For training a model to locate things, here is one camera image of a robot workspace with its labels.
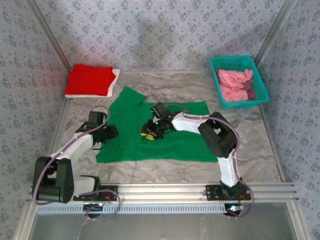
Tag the green t-shirt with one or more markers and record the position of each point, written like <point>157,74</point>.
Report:
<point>125,147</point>

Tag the folded white t-shirt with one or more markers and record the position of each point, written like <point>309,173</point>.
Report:
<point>113,83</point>

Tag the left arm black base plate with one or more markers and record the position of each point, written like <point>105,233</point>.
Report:
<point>110,191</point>

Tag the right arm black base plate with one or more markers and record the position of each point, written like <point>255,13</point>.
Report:
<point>212,192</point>

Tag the folded red t-shirt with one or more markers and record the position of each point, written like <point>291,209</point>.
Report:
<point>87,80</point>

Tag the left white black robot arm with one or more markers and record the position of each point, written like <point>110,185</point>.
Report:
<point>75,146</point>

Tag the crumpled pink t-shirt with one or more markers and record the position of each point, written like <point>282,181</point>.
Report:
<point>232,82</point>

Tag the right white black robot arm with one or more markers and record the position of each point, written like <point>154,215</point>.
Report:
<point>187,122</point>

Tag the aluminium frame post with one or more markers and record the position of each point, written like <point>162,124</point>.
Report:
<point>50,35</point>
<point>275,30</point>

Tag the crumpled maroon t-shirt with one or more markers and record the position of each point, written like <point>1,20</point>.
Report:
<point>251,94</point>

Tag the teal plastic basket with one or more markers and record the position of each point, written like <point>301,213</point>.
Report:
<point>230,61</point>

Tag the aluminium mounting rail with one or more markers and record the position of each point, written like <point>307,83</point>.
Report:
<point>160,192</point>

